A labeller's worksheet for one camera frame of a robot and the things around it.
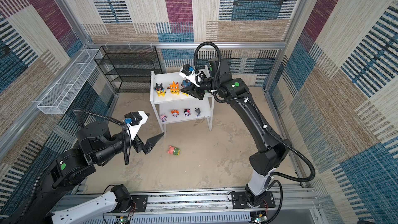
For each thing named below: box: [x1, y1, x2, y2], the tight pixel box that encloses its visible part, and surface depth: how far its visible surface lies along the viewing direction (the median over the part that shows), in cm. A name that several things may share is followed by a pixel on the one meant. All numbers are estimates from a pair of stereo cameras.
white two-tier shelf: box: [149, 71, 216, 138], surface depth 82 cm
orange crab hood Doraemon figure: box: [170, 109, 180, 118], surface depth 85 cm
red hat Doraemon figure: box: [183, 108, 191, 117], surface depth 85 cm
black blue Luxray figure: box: [154, 82, 167, 97], surface depth 70 cm
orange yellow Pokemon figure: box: [169, 80, 180, 95], surface depth 70 cm
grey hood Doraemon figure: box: [194, 107, 201, 117], surface depth 85 cm
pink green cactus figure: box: [166, 145, 181, 156], surface depth 89 cm
